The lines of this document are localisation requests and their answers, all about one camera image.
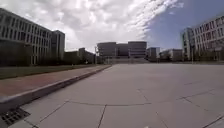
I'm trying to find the wide stone steps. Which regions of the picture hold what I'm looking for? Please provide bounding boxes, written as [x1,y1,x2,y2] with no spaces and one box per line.
[105,57,152,65]

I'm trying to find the stacked grey building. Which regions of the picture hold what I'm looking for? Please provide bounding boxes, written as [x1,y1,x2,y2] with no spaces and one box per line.
[96,40,148,60]

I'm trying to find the grey paved plaza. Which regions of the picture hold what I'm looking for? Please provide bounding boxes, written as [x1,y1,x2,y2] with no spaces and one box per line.
[0,62,224,128]

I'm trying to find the low dark building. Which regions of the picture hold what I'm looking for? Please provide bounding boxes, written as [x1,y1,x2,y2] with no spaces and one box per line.
[64,47,98,65]

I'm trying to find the narrow grey building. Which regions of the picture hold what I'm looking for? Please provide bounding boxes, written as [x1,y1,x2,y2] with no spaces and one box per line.
[146,46,161,63]

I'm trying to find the low pale building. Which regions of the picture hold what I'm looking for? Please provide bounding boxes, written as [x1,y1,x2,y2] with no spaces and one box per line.
[159,48,184,62]

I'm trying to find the grey stone kerb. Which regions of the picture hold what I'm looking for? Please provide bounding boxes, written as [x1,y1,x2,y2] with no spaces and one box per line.
[0,64,113,115]

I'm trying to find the red brick strip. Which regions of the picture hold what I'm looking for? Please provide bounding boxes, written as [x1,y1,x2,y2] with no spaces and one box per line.
[0,65,108,99]

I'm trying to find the large curved grey building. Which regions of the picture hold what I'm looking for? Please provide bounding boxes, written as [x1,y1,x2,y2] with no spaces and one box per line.
[0,7,66,67]

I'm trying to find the grass strip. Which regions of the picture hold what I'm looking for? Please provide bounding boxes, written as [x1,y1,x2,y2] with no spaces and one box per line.
[0,64,101,81]

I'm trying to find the pale building with window rows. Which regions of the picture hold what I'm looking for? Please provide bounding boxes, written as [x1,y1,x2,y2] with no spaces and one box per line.
[180,14,224,63]

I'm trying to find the row of trees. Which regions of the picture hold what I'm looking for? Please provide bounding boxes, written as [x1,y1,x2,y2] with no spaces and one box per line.
[0,39,98,67]

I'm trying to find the dark drain grate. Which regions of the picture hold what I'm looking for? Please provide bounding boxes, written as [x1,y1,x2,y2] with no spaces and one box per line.
[0,107,32,127]

